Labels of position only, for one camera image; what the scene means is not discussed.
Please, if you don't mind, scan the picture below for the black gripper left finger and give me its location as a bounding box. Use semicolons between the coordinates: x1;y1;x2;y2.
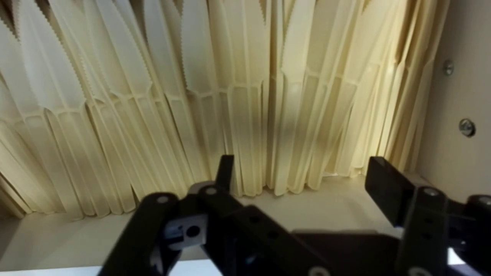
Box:
98;155;328;276

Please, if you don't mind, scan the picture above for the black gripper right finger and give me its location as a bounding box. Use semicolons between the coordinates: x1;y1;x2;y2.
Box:
365;157;491;276

